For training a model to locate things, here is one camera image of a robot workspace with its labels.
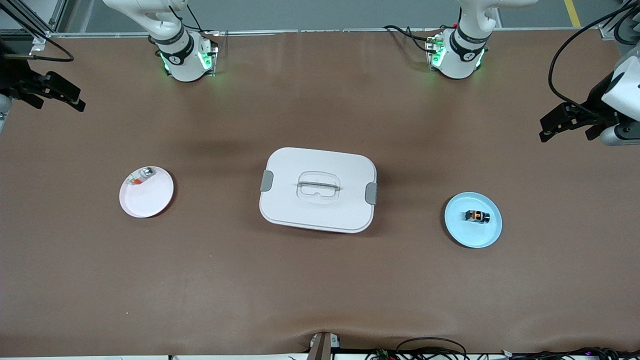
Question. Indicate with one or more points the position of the aluminium frame profile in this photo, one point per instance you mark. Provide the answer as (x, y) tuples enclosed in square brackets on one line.
[(59, 15), (607, 31)]

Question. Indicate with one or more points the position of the white lidded storage box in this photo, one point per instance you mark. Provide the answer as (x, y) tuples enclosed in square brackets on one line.
[(320, 210)]

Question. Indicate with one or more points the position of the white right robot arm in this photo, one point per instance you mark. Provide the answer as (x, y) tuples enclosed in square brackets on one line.
[(180, 55)]

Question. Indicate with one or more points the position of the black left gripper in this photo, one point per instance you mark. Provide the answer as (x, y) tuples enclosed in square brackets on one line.
[(597, 103)]

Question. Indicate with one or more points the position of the pink round plate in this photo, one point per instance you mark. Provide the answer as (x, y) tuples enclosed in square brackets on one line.
[(150, 197)]

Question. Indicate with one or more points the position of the brown camera mounting post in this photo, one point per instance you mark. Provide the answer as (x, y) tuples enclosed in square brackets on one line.
[(322, 347)]

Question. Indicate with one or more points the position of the light blue round plate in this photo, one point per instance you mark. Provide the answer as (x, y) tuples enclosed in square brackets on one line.
[(470, 235)]

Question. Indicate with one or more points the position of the orange black switch block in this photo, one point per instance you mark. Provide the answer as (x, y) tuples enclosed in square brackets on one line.
[(477, 216)]

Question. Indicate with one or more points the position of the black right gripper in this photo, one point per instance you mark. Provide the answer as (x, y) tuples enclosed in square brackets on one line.
[(15, 80)]

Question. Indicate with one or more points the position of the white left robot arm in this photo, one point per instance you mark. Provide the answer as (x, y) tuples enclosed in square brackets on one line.
[(462, 55)]

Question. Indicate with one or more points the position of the small red silver object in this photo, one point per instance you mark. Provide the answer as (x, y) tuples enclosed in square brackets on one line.
[(146, 173)]

